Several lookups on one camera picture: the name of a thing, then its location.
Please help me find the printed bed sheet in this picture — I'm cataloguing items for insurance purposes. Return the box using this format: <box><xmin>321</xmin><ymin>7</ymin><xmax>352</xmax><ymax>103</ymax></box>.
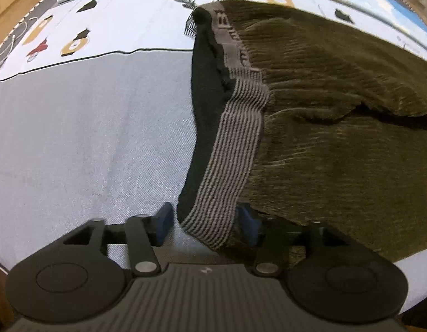
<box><xmin>0</xmin><ymin>0</ymin><xmax>427</xmax><ymax>315</ymax></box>

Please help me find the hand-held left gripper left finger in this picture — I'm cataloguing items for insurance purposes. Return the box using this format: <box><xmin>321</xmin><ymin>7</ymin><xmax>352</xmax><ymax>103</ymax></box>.
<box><xmin>62</xmin><ymin>202</ymin><xmax>174</xmax><ymax>277</ymax></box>

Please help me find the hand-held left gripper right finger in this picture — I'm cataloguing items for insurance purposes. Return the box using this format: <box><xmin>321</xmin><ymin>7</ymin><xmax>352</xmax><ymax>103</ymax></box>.
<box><xmin>236</xmin><ymin>203</ymin><xmax>369</xmax><ymax>277</ymax></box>

